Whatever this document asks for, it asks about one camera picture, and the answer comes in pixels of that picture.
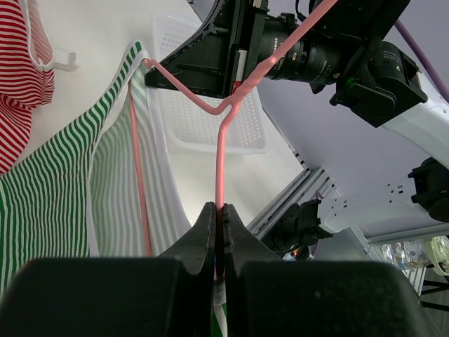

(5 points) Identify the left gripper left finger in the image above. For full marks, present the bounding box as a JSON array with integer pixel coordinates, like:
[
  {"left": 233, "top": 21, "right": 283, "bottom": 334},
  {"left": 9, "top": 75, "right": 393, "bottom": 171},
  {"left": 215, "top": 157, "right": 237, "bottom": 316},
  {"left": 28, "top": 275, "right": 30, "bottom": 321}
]
[{"left": 159, "top": 202, "right": 216, "bottom": 281}]

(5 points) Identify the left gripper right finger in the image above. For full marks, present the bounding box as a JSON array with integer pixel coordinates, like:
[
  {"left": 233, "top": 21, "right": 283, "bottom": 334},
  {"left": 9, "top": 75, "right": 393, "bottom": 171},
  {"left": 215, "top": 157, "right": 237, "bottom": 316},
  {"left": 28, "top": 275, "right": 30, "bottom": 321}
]
[{"left": 223, "top": 204, "right": 281, "bottom": 281}]

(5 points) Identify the pink wire hanger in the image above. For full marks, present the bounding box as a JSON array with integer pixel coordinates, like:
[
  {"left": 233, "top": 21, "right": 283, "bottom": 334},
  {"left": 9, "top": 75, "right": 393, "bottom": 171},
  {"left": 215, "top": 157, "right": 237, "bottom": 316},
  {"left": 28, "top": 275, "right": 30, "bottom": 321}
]
[{"left": 143, "top": 0, "right": 337, "bottom": 279}]

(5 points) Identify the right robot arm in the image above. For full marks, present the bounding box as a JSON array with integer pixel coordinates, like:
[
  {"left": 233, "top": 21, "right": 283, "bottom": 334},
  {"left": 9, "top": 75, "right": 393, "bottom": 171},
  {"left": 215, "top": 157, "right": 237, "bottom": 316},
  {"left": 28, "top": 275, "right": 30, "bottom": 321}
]
[{"left": 145, "top": 1, "right": 448, "bottom": 222}]

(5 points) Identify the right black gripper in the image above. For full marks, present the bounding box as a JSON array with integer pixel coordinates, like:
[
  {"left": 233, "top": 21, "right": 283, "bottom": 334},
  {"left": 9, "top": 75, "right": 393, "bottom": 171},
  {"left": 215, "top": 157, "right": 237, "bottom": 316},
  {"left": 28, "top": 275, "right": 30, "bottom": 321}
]
[{"left": 157, "top": 1, "right": 269, "bottom": 98}]

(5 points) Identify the red striped tank top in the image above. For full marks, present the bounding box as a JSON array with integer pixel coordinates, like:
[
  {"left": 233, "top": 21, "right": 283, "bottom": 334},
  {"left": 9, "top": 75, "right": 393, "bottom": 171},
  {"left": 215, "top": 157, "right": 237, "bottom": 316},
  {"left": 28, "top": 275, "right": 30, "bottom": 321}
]
[{"left": 1, "top": 0, "right": 55, "bottom": 174}]

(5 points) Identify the white metal clothes rack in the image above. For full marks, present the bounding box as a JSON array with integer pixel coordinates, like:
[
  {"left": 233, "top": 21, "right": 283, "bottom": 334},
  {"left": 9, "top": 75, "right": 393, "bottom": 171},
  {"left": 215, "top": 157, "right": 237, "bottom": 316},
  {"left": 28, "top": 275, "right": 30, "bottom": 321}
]
[{"left": 37, "top": 50, "right": 81, "bottom": 72}]

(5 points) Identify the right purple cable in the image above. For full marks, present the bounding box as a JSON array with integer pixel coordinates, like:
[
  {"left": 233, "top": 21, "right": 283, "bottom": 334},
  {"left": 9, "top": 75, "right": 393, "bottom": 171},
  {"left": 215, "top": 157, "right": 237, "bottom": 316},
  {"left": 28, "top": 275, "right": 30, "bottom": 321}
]
[{"left": 394, "top": 19, "right": 449, "bottom": 103}]

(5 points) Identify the aluminium mounting rail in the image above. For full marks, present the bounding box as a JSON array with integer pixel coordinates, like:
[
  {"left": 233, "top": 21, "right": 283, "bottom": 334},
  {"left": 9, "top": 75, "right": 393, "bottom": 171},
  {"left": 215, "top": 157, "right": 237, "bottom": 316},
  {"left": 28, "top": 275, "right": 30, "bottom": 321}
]
[{"left": 246, "top": 168, "right": 340, "bottom": 239}]

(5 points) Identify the green striped tank top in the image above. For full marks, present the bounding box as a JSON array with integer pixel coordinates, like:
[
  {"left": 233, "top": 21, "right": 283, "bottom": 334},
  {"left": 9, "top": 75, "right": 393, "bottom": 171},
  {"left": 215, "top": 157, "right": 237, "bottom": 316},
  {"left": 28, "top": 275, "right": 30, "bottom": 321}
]
[{"left": 1, "top": 41, "right": 227, "bottom": 336}]

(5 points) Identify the white plastic basket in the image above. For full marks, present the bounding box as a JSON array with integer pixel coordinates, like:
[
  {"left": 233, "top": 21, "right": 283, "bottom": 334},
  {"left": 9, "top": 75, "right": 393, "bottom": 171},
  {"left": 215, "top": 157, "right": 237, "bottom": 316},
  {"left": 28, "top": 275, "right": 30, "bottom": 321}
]
[{"left": 147, "top": 13, "right": 271, "bottom": 155}]

